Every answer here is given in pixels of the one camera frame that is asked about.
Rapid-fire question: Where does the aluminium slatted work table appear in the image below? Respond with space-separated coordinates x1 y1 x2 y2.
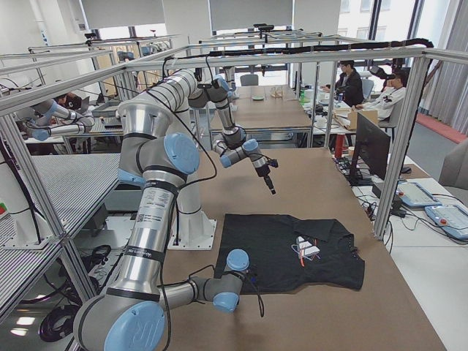
1 154 119 320

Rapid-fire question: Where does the blue teach pendant near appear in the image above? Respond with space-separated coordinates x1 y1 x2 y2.
424 205 467 240

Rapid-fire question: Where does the black computer monitor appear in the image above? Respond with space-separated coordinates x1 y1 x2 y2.
348 113 390 186

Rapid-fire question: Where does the blue teach pendant far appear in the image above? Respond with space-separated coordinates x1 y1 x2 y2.
396 182 442 208

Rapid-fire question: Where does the person in black jacket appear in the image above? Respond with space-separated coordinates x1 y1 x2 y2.
335 60 364 107

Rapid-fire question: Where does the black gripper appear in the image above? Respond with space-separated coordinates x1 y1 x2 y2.
254 157 278 195

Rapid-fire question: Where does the aluminium cage frame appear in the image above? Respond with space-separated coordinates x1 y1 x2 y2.
1 38 467 249

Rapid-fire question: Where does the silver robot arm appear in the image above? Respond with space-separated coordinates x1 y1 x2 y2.
73 102 249 350
118 69 278 195

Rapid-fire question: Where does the person in white top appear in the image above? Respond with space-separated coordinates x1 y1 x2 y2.
352 69 407 121

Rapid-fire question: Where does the blue teach pendant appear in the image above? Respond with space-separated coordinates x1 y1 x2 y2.
424 205 467 240
396 182 442 208

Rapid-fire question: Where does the black t-shirt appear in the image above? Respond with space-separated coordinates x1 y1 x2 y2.
214 214 365 295

